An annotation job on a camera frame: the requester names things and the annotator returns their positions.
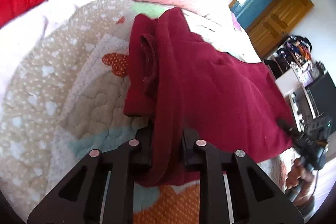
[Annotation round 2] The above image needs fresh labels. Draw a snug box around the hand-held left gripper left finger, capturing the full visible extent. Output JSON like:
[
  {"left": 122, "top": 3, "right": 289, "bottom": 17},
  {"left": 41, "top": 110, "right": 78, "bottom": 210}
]
[{"left": 27, "top": 126, "right": 154, "bottom": 224}]

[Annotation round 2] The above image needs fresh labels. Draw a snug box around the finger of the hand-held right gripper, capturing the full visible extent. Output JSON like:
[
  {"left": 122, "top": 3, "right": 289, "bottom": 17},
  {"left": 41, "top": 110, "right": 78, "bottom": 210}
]
[{"left": 277, "top": 119, "right": 296, "bottom": 138}]

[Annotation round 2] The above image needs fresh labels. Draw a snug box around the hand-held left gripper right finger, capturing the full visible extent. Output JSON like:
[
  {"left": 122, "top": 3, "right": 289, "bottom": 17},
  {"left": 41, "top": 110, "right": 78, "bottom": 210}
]
[{"left": 182, "top": 128, "right": 305, "bottom": 224}]

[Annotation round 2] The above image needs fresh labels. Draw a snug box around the maroon knit sweater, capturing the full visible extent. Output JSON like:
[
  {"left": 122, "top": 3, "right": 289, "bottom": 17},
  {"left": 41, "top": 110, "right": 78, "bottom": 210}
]
[{"left": 123, "top": 7, "right": 294, "bottom": 188}]

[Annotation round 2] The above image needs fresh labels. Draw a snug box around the cluttered clothes rack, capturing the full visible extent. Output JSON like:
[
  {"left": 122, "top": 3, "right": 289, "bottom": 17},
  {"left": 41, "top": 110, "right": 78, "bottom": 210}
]
[{"left": 264, "top": 35, "right": 314, "bottom": 80}]

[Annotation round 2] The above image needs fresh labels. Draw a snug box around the person's right hand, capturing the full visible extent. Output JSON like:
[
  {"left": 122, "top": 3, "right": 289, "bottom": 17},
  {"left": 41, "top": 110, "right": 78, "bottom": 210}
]
[{"left": 286, "top": 158, "right": 315, "bottom": 203}]

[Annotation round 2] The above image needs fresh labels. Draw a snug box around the white shelf unit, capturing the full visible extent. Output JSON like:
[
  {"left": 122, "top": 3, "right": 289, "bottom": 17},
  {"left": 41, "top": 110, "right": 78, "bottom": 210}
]
[{"left": 274, "top": 67, "right": 319, "bottom": 132}]

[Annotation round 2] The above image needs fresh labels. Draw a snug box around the black television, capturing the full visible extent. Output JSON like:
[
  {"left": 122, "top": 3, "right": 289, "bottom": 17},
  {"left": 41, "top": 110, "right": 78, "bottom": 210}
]
[{"left": 306, "top": 70, "right": 336, "bottom": 134}]

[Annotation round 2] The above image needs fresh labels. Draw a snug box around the purple box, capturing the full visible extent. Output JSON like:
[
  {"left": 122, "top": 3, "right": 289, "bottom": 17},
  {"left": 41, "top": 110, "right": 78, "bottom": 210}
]
[{"left": 301, "top": 70, "right": 313, "bottom": 85}]

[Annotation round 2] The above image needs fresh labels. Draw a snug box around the wooden door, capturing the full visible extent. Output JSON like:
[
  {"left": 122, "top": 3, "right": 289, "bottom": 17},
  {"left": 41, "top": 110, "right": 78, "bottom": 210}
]
[{"left": 247, "top": 0, "right": 314, "bottom": 59}]

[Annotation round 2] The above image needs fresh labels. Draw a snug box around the patchwork quilt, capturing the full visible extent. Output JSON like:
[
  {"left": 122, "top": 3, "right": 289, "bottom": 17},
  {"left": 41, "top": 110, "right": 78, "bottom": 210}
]
[{"left": 0, "top": 0, "right": 294, "bottom": 224}]

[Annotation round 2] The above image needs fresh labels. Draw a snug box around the magenta cloth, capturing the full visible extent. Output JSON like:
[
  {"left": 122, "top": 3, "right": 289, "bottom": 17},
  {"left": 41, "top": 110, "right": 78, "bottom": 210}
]
[{"left": 231, "top": 13, "right": 242, "bottom": 30}]

